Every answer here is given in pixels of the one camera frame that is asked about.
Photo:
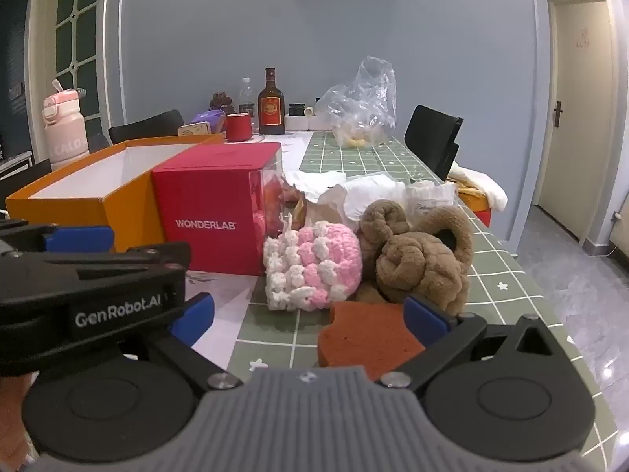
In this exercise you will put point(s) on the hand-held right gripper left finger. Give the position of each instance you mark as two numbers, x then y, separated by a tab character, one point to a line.
194	317

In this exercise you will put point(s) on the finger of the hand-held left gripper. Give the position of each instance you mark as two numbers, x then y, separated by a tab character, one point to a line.
78	238

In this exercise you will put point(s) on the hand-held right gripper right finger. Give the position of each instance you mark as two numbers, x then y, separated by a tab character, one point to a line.
422	322

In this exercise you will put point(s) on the orange cardboard box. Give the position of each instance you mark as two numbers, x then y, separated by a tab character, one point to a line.
128	206

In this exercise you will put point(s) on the reddish brown sponge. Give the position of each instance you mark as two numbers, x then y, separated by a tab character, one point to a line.
363	339

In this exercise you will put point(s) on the pink and white crochet pouch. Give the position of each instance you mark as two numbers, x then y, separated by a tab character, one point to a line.
314	265

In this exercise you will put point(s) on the white plastic bag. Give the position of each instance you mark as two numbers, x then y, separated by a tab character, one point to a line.
363	191

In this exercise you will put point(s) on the person's left forearm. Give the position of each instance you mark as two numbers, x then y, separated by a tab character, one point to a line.
10	413

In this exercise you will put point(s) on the black chair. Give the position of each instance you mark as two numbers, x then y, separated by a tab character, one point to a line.
147	128
435	137
24	177

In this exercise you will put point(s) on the green checked tablecloth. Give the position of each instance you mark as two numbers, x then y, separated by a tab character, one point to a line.
491	275

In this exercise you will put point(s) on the pink water bottle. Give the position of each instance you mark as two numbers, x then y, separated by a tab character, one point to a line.
64	132

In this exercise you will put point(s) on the red box with clear side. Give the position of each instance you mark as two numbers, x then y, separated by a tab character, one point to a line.
206	196

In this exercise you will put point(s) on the white plastic packet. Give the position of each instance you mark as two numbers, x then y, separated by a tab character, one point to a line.
432	199

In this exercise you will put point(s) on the beige wooden box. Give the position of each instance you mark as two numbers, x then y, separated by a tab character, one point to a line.
196	130

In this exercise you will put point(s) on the purple packet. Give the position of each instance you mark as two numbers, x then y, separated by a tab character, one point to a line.
209	118

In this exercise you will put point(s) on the yellow fruit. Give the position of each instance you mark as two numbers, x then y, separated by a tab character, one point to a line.
356	141

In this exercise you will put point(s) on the red cup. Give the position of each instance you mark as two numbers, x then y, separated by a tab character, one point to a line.
239	128

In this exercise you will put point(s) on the brown figurine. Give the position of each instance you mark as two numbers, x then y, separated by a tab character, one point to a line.
222	102

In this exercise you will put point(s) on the glass panel door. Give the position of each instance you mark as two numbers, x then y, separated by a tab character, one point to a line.
73	34

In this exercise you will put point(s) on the clear water bottle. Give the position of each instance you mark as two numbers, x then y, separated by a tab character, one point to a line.
246	98

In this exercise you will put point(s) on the brown liquor bottle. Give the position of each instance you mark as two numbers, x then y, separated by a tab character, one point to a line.
271	108

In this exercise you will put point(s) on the clear plastic bag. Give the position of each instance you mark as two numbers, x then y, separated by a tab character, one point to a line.
358	103

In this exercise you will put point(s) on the small black jar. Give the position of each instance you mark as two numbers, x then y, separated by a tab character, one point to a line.
297	109

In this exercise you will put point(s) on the cream door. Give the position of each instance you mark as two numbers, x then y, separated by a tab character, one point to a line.
575	118

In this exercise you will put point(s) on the wall switch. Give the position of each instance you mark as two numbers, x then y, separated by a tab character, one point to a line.
16	90

